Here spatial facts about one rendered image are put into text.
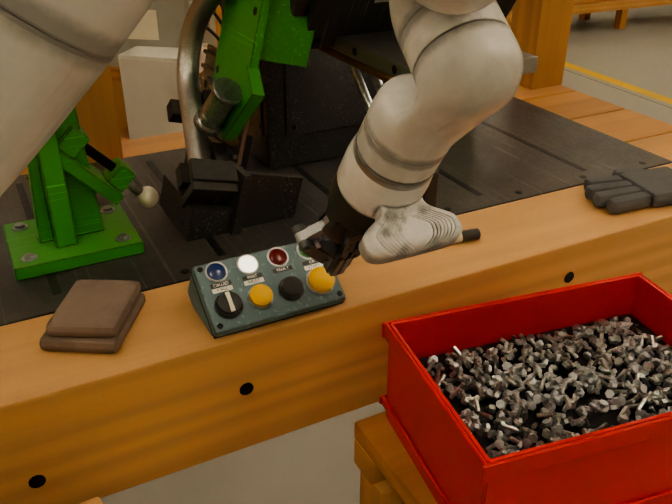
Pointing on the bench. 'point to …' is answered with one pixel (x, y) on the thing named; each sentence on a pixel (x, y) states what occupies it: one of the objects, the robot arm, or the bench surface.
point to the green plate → (260, 37)
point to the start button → (320, 280)
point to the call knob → (229, 303)
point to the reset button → (261, 295)
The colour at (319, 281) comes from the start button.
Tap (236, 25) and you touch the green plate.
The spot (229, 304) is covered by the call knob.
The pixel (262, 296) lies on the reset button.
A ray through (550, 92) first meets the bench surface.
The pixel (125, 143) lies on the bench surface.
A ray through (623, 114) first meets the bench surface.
